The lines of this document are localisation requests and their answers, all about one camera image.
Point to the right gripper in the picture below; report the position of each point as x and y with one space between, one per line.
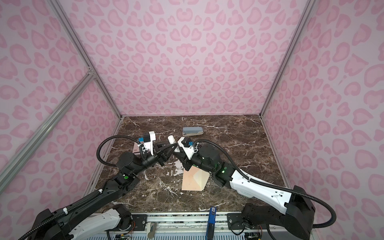
185 161

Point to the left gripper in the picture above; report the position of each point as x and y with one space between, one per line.
160 156

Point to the white glue stick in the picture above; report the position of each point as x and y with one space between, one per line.
172 140

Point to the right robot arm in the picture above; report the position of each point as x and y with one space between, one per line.
285 209

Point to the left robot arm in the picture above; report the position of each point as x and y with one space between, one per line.
75 221

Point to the pink calculator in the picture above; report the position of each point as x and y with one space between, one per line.
136 149

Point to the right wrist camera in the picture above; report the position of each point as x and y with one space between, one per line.
187 145

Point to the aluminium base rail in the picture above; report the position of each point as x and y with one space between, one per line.
174 226

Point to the blue tool on rail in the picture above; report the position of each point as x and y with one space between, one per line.
211 224

